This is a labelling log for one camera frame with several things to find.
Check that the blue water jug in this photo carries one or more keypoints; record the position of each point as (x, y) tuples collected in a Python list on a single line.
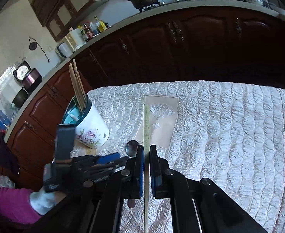
[(4, 121)]

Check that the magenta sleeved left forearm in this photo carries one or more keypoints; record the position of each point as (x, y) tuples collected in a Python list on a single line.
[(15, 206)]

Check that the white quilted cloth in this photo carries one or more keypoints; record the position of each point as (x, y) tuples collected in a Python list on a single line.
[(231, 133)]

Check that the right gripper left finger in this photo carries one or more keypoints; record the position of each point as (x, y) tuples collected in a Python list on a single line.
[(135, 166)]

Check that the teal floral utensil cup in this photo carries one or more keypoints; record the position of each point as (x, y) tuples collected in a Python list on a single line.
[(90, 128)]

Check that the metal spoon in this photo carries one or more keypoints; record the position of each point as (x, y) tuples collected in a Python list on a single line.
[(131, 150)]

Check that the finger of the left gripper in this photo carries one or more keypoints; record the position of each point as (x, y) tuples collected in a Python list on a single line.
[(107, 158)]

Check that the black inner pot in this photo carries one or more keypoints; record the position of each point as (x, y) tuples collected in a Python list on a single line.
[(20, 98)]

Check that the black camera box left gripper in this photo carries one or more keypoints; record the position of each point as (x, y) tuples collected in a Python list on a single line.
[(64, 142)]

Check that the wooden chopstick in cup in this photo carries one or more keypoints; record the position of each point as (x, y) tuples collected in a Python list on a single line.
[(80, 85), (76, 87)]

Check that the white gloved left hand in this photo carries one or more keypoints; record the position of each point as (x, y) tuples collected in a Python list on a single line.
[(42, 201)]

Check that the yellow oil bottle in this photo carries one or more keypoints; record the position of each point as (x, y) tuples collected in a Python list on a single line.
[(100, 24)]

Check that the upper wooden wall cabinet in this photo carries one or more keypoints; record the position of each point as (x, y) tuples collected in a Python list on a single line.
[(60, 15)]

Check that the white microwave oven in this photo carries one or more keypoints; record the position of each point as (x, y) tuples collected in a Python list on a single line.
[(70, 43)]

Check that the dark soy sauce bottle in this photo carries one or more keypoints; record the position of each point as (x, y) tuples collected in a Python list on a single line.
[(88, 31)]

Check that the open rice cooker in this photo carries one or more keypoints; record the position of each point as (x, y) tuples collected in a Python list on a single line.
[(28, 77)]

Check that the lower wooden kitchen cabinets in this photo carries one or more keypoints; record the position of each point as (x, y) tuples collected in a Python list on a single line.
[(221, 44)]

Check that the gas stove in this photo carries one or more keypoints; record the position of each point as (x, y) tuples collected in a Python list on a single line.
[(153, 6)]

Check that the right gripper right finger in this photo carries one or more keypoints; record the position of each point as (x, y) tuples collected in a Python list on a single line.
[(157, 172)]

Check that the grey stone countertop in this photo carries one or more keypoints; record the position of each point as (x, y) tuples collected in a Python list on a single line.
[(139, 17)]

